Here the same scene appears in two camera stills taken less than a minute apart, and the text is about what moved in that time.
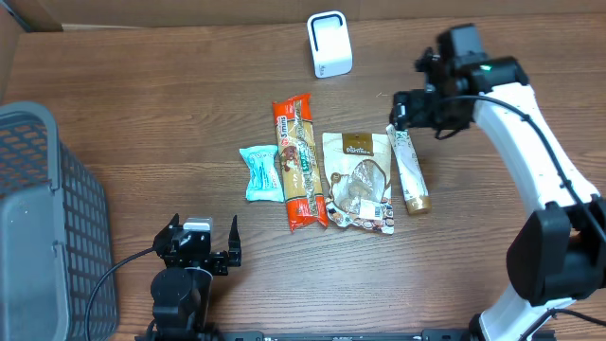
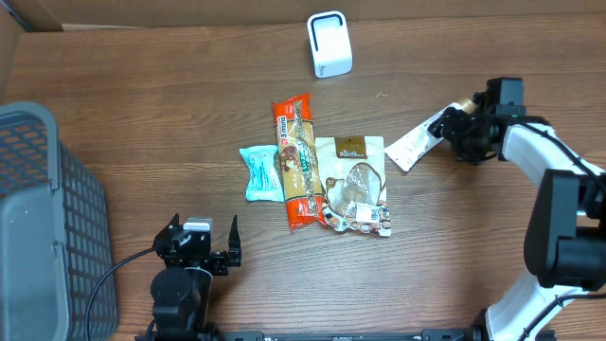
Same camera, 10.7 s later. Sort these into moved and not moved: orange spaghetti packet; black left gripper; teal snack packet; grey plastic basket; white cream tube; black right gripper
Moved: black right gripper; white cream tube
Not moved: teal snack packet; orange spaghetti packet; black left gripper; grey plastic basket
